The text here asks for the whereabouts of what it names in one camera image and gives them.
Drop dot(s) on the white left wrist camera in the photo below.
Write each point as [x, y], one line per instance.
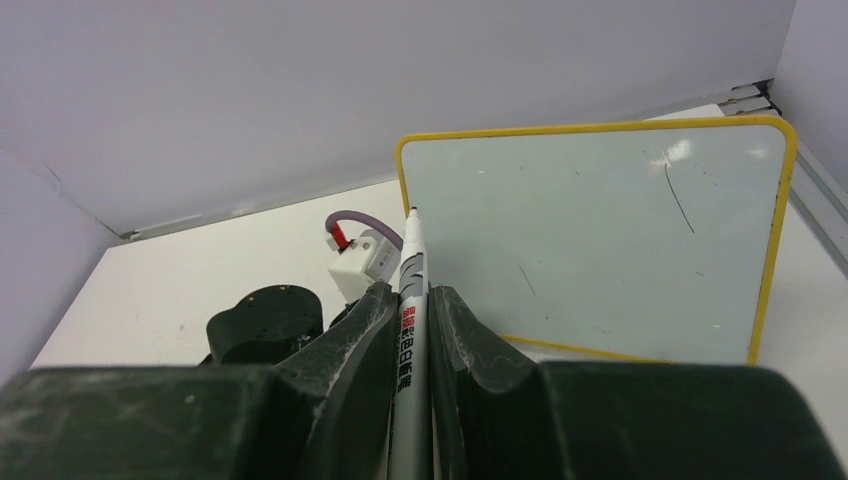
[369, 259]

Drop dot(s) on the aluminium back rail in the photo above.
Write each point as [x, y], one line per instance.
[244, 208]

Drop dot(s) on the yellow-framed whiteboard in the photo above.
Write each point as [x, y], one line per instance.
[645, 240]

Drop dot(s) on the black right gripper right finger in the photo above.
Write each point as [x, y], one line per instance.
[501, 415]

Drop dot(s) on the aluminium rail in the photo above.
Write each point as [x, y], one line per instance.
[819, 199]
[244, 208]

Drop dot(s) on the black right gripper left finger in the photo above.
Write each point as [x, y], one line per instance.
[237, 421]

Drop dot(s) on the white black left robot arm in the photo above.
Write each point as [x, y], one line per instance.
[282, 325]

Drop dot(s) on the silver marker pen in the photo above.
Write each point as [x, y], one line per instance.
[410, 452]

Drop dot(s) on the aluminium right side rail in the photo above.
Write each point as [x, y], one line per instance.
[819, 199]

